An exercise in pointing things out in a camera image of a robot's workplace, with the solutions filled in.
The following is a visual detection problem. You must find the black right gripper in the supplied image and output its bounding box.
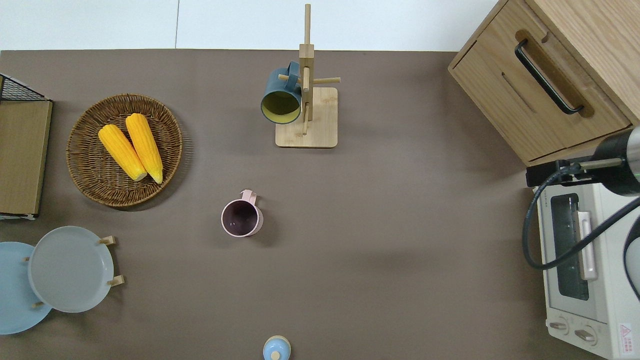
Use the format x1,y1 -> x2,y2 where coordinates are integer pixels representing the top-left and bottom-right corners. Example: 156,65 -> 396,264
526,131 -> 632,197

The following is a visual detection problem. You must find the pink mug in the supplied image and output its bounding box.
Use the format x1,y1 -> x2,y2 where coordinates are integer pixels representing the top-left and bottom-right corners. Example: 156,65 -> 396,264
221,189 -> 264,238

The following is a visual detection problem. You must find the wooden cabinet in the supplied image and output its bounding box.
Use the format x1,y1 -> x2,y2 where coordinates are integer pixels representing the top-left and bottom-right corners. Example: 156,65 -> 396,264
448,0 -> 640,167

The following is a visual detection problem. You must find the white toaster oven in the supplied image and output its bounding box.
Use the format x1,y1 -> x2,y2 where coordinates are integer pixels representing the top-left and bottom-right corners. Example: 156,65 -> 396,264
536,182 -> 640,360

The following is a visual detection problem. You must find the brown table mat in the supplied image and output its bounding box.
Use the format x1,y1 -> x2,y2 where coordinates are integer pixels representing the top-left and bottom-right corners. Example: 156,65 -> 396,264
0,49 -> 601,360

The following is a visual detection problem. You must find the wooden mug rack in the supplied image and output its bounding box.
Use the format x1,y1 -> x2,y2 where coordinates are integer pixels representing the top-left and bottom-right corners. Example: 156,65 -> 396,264
275,4 -> 341,149

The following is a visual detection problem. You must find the dark blue mug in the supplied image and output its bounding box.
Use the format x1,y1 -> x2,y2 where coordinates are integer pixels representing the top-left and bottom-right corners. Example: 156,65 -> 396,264
260,61 -> 304,125

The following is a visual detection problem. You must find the blue call bell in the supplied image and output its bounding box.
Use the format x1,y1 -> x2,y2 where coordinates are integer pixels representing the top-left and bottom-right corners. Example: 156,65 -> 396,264
263,335 -> 292,360

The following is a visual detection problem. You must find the yellow corn cob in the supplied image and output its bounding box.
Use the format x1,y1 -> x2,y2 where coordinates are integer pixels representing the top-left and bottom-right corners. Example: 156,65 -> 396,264
98,124 -> 148,182
125,113 -> 164,184

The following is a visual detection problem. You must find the wooden plate rack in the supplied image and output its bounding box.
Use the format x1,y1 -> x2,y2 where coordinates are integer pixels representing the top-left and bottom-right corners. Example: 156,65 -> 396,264
22,236 -> 126,309

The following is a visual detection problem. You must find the brown wicker basket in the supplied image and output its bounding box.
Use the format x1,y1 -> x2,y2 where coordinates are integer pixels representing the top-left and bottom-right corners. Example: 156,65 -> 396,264
66,93 -> 184,208

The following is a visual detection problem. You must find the grey plate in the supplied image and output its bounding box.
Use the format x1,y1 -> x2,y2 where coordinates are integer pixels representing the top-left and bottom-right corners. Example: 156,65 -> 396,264
27,226 -> 115,314

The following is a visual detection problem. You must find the light blue plate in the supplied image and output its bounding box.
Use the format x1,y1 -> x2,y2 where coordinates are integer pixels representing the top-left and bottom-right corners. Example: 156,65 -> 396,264
0,242 -> 53,335

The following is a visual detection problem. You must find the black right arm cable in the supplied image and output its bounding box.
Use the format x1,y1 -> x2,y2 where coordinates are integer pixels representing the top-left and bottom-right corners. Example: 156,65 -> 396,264
522,159 -> 640,271

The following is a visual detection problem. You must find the white oven door handle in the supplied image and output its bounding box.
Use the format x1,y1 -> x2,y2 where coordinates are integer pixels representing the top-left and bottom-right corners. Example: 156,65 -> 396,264
577,211 -> 599,281

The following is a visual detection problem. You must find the black cabinet handle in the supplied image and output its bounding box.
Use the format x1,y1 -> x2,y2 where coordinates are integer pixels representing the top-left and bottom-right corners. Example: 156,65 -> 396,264
515,39 -> 585,115

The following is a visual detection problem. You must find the wire grid basket wooden shelf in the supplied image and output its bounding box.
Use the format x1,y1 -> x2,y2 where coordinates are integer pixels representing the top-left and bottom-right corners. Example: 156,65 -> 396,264
0,73 -> 53,221

